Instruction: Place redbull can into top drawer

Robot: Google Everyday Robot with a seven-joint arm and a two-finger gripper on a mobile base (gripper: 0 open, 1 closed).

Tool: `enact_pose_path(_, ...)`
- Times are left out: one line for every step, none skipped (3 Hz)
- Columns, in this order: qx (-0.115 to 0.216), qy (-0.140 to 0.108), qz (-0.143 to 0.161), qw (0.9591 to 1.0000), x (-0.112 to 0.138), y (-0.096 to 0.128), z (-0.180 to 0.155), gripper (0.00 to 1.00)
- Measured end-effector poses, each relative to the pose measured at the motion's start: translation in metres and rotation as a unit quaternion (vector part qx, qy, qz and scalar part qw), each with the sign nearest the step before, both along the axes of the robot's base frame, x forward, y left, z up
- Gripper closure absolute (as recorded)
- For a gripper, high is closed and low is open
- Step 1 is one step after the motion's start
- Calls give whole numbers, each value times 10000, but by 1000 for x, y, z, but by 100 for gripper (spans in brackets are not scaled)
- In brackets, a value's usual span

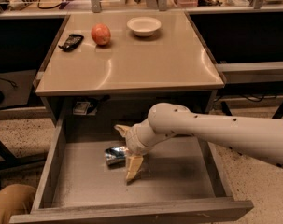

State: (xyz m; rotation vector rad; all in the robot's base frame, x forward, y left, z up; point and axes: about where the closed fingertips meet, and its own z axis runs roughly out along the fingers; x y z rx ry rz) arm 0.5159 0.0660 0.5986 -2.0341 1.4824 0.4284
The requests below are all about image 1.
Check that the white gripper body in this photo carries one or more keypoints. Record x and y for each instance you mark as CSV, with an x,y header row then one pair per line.
x,y
134,142

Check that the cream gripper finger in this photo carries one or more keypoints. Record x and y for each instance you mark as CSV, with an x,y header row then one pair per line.
x,y
133,164
122,129

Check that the silver blue redbull can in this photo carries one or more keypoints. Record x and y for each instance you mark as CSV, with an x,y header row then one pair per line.
x,y
115,155

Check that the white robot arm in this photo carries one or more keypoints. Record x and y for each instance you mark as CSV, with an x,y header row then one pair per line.
x,y
258,138

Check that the open grey top drawer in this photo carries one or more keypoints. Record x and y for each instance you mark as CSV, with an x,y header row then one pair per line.
x,y
178,182

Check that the white tag under table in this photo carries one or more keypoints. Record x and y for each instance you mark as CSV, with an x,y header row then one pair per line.
x,y
80,108

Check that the red orange apple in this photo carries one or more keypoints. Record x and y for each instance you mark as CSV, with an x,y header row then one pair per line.
x,y
101,34

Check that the black crumpled snack bag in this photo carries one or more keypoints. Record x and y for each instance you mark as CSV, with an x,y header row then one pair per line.
x,y
71,43

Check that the white bowl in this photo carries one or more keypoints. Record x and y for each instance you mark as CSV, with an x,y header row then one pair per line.
x,y
144,26

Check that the person's knee tan trousers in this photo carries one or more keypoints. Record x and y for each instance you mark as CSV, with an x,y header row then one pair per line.
x,y
15,199

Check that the black desk leg frame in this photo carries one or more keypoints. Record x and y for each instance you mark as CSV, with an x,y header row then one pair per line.
x,y
262,105

